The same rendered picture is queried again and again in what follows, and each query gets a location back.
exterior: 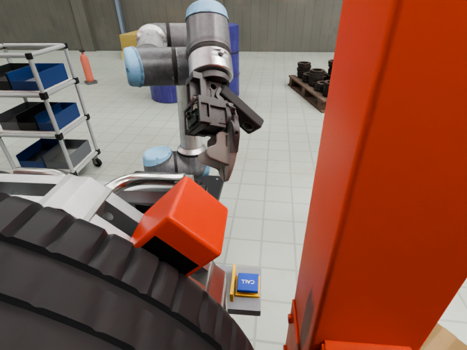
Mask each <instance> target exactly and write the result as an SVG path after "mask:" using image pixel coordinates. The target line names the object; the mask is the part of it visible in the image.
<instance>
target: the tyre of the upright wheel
mask: <svg viewBox="0 0 467 350"><path fill-rule="evenodd" d="M0 350H254V348H253V346H252V344H251V342H250V341H249V339H248V338H247V336H246V335H245V334H244V332H243V330H242V329H241V327H239V325H238V324H237V323H236V321H235V320H234V319H233V317H231V316H230V314H229V313H228V312H227V311H226V310H225V309H224V308H223V307H222V306H221V305H220V304H219V303H218V302H216V300H215V299H214V298H213V297H212V296H211V295H210V294H209V293H207V292H206V291H204V290H202V289H201V287H200V286H198V284H196V283H195V282H194V281H192V280H191V279H189V278H188V277H187V276H186V275H184V274H179V272H178V270H177V269H175V268H174V267H173V266H171V265H169V264H168V263H166V262H161V261H159V259H158V257H157V256H155V255H154V254H152V253H150V252H148V251H147V250H145V249H143V248H141V247H136V248H135V247H134V245H133V243H132V242H130V241H128V240H126V239H124V238H123V237H120V236H118V235H116V234H108V233H107V232H106V229H104V228H102V227H100V226H97V225H95V224H93V223H90V222H88V221H85V220H84V219H81V218H79V219H74V218H73V216H72V215H71V214H68V213H66V212H63V211H61V210H57V209H55V208H52V207H49V206H47V207H43V206H42V205H41V204H40V203H37V202H34V201H31V200H28V199H24V198H21V197H17V196H10V195H9V194H6V193H4V192H0Z"/></svg>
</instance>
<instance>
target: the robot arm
mask: <svg viewBox="0 0 467 350"><path fill-rule="evenodd" d="M185 21H186V23H151V24H145V25H143V26H141V27H140V29H139V30H138V32H137V34H136V43H137V46H136V47H132V46H131V47H126V48H124V50H123V54H124V63H125V68H126V76H127V80H128V83H129V85H130V86H132V87H139V88H141V87H147V86H168V85H175V86H176V87H177V105H178V114H179V132H180V141H181V144H180V145H179V146H178V147H177V151H172V150H171V148H170V147H167V146H157V147H152V148H150V149H148V150H146V152H144V154H143V157H142V158H143V166H144V171H145V172H174V173H185V174H186V175H193V176H194V178H196V177H202V176H208V175H209V173H210V170H211V167H212V168H215V169H217V170H218V172H219V175H220V177H221V179H222V180H223V182H227V181H228V180H229V179H230V177H231V174H232V171H233V169H234V165H235V162H236V156H237V153H238V147H239V141H240V127H241V128H242V129H243V130H244V131H245V132H246V133H248V134H250V133H253V132H254V131H257V130H258V129H260V128H261V127H262V125H263V123H264V120H263V119H262V118H261V117H260V116H259V115H258V114H257V113H255V112H254V111H253V110H252V109H251V108H250V107H249V106H248V105H247V104H246V103H245V102H244V101H243V100H241V99H240V98H239V97H238V96H237V95H236V94H234V93H233V92H232V91H231V90H230V89H229V83H230V82H231V80H232V79H233V76H234V75H233V67H232V60H231V45H230V38H229V25H228V23H229V18H228V17H227V11H226V9H225V7H224V6H223V5H222V4H221V3H219V2H217V1H214V0H199V1H196V2H194V3H192V4H191V5H190V6H189V7H188V9H187V11H186V18H185ZM206 136H208V137H211V139H209V140H208V141H207V148H206V145H205V144H203V143H202V137H206Z"/></svg>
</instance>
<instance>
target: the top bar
mask: <svg viewBox="0 0 467 350"><path fill-rule="evenodd" d="M108 182H110V181H98V183H100V184H102V185H105V184H107V183H108ZM199 186H200V187H202V188H203V189H204V190H206V191H207V192H208V188H207V185H199ZM173 187H174V186H167V185H139V186H135V187H130V188H127V189H125V190H122V191H121V192H119V193H117V194H116V195H117V196H118V197H120V198H121V199H123V200H124V201H126V202H132V203H156V202H157V201H158V200H159V199H160V198H161V197H163V196H164V195H165V194H166V193H167V192H168V191H169V190H170V189H172V188H173Z"/></svg>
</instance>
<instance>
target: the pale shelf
mask: <svg viewBox="0 0 467 350"><path fill-rule="evenodd" d="M217 266H218V267H219V268H221V269H222V270H224V271H225V272H226V281H227V283H228V285H227V312H228V313H229V314H233V315H251V316H261V268H256V267H236V280H237V275H238V273H247V274H258V275H259V276H260V295H259V298H251V297H236V296H235V294H236V280H235V288H234V295H233V302H232V301H230V289H231V277H232V271H233V266H224V265H217Z"/></svg>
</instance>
